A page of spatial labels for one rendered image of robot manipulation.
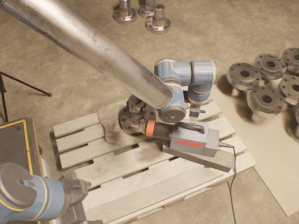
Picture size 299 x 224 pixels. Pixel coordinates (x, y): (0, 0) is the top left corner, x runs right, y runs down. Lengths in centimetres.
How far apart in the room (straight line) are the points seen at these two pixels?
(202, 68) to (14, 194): 82
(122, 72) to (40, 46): 209
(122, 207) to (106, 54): 104
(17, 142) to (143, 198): 84
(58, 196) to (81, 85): 170
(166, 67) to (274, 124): 134
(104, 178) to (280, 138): 134
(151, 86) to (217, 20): 224
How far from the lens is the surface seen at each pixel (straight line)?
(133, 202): 157
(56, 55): 265
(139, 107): 160
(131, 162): 168
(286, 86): 215
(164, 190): 159
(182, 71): 106
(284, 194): 196
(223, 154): 167
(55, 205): 68
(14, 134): 175
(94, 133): 182
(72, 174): 85
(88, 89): 225
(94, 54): 74
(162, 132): 153
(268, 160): 202
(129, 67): 79
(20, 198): 58
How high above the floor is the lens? 168
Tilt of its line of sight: 55 degrees down
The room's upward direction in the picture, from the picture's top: straight up
